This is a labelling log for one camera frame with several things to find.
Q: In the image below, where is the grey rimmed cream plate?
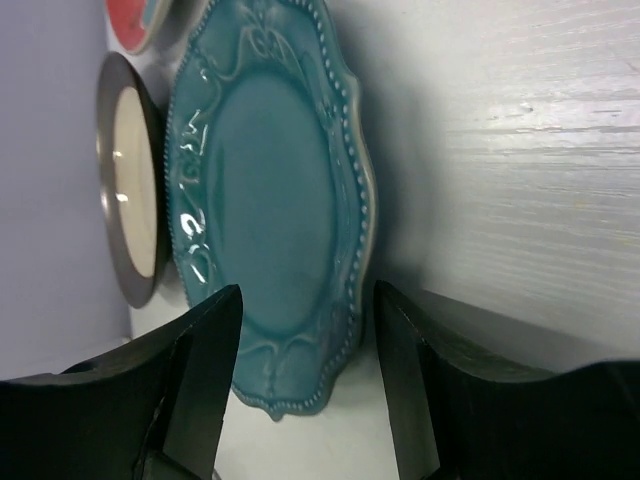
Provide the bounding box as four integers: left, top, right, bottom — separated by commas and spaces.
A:
96, 51, 171, 309

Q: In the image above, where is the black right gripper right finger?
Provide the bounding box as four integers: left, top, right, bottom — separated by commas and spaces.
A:
373, 281, 639, 479

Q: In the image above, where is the red and blue floral plate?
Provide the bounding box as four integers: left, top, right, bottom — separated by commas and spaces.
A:
105, 0, 173, 55

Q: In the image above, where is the teal scalloped beaded plate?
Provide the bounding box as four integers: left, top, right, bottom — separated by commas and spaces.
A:
164, 1, 378, 420

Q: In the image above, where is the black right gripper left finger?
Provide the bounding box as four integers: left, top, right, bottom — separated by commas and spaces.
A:
1, 285, 243, 479

